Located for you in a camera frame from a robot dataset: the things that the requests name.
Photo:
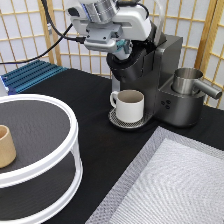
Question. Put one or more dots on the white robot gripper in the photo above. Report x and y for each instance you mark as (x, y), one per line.
(104, 23)

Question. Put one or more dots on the grey pod coffee machine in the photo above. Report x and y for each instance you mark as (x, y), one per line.
(150, 70)

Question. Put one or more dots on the white coffee pod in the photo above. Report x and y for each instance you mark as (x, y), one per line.
(121, 53)

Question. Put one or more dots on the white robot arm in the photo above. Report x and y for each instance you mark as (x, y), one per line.
(110, 25)

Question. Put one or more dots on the white ceramic mug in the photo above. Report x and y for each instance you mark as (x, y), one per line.
(128, 105)

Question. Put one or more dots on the steel milk frother jug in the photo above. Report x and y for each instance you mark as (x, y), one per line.
(188, 81)

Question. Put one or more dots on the wooden shoji screen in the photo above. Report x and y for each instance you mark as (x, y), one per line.
(25, 34)

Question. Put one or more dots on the blue ribbed metal block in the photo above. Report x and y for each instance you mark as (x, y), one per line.
(29, 75)

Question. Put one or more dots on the white two-tier round shelf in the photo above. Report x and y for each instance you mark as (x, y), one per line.
(47, 170)

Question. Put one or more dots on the grey woven placemat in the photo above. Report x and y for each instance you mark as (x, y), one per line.
(172, 180)

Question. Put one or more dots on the tan wooden cup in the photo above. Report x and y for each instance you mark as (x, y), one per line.
(7, 148)

